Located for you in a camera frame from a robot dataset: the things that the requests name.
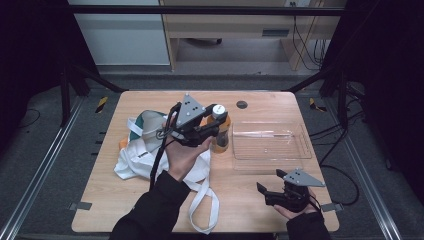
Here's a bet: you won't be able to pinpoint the black floor cable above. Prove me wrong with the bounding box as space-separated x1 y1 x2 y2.
308 109 365 207

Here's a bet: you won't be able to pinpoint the black metal stand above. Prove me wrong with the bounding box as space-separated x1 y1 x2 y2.
285 62 350 132
59 62 129 128

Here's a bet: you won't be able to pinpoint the orange juice bottle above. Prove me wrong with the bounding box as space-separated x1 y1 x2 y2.
206 103 232 155

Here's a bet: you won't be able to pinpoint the metal floor rail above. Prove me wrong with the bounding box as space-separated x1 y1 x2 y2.
323 98 405 240
0 95 86 240

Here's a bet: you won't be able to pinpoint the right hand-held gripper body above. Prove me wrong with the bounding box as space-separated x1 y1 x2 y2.
265 167 326 213

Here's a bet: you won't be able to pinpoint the grey table bracket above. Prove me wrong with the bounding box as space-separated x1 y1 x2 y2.
68 201 93 212
320 202 345 213

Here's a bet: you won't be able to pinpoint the white tote bag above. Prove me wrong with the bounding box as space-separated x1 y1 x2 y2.
113 109 221 235

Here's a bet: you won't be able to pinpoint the wooden desk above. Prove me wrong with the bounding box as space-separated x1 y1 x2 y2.
159 0 348 72

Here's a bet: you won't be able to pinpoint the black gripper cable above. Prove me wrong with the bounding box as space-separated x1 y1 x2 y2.
148 102 183 192

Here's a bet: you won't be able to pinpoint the hanging black cables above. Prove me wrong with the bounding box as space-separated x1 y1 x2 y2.
290 1 330 72

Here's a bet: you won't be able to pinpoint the person's right hand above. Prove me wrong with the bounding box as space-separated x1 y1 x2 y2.
273 187 323 221

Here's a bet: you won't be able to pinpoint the black horizontal frame bar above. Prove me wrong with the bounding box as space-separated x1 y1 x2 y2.
65 4 346 17

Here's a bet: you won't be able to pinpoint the white cabinet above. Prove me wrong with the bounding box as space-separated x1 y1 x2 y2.
67 0 171 67

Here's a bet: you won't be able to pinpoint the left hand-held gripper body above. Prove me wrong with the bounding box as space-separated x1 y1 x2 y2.
169 93 216 148

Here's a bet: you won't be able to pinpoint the person's left hand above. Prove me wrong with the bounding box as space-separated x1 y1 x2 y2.
162 116 214 183

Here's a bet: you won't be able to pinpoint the clear plastic container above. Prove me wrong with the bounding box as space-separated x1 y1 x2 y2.
231 121 314 173

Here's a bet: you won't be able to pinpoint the yellow black floor tape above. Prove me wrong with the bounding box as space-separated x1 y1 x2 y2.
308 96 328 113
95 96 109 115

